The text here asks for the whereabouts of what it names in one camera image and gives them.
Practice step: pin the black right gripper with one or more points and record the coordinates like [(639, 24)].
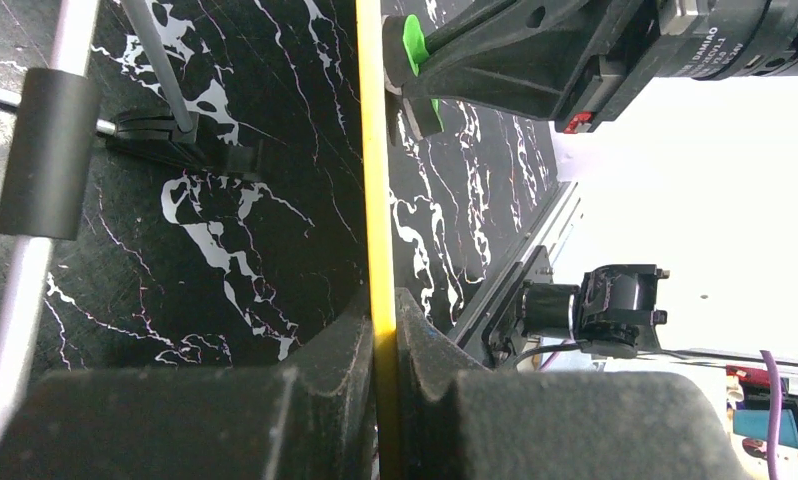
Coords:
[(530, 58)]

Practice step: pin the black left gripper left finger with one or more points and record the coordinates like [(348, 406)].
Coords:
[(311, 416)]

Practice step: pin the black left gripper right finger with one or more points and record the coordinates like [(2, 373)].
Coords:
[(463, 421)]

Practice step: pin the green bone-shaped eraser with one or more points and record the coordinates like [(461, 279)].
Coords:
[(404, 50)]

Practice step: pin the yellow-framed whiteboard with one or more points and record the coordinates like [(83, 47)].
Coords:
[(379, 236)]

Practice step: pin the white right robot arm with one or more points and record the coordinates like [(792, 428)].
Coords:
[(612, 312)]

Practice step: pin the black grey folding easel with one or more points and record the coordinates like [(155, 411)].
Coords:
[(57, 118)]

